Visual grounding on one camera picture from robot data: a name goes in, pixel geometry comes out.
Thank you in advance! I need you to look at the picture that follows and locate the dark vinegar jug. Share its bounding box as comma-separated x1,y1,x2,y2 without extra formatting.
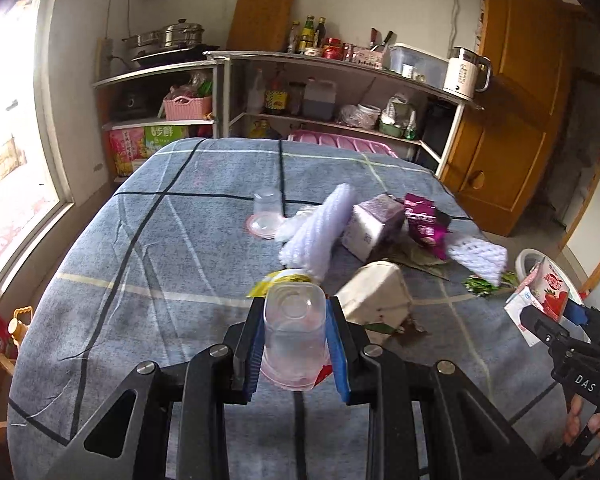
302,78,337,122

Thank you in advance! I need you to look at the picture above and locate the red white milk carton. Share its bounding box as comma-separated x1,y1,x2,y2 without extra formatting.
504,256,569,347

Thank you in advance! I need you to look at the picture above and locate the white metal shelf rack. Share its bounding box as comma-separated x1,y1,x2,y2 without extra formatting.
93,51,475,177

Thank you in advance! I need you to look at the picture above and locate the clear plastic storage container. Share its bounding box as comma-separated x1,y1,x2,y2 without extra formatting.
382,42,448,89

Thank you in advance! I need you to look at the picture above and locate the white foam fruit net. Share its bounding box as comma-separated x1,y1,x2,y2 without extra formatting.
274,183,355,283

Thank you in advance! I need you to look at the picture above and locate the white trash bin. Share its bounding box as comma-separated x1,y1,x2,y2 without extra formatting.
514,247,584,306

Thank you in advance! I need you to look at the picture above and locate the clear plastic cup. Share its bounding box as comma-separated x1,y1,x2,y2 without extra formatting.
246,188,285,240
261,282,328,391

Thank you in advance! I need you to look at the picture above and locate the blue plaid tablecloth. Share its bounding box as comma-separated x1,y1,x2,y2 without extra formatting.
7,136,571,480

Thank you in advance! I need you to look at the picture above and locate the soy sauce bottle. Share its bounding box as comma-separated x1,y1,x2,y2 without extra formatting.
264,63,288,115

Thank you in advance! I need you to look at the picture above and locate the wooden door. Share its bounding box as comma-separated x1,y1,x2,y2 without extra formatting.
442,0,574,236

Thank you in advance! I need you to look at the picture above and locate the white electric kettle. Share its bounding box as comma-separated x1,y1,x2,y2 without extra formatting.
443,47,492,101

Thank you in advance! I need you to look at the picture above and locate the purple drink carton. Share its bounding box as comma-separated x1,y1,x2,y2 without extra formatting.
341,194,405,262

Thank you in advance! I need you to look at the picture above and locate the pale green wrapper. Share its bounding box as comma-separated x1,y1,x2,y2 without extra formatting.
378,242,448,280

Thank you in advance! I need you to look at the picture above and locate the wooden cutting board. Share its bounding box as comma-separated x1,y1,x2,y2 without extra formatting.
226,0,294,52

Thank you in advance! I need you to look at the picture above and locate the magenta snack bag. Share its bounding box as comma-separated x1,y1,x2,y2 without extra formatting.
403,193,451,260

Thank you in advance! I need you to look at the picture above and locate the colourful cardboard box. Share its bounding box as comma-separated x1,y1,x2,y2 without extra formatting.
108,125,188,177

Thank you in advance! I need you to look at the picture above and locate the right hand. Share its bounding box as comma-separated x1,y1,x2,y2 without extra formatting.
561,392,600,449

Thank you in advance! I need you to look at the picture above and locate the green pea snack bag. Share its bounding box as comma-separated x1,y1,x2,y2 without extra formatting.
463,271,519,297

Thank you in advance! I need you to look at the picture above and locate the steel steamer pot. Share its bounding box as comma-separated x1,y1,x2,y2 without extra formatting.
122,18,204,58

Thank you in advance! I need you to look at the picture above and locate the yellow snack wrapper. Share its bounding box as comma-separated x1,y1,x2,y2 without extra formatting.
247,269,312,298

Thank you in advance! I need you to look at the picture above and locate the pink plastic basket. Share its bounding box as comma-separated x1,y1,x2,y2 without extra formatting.
163,96,212,120

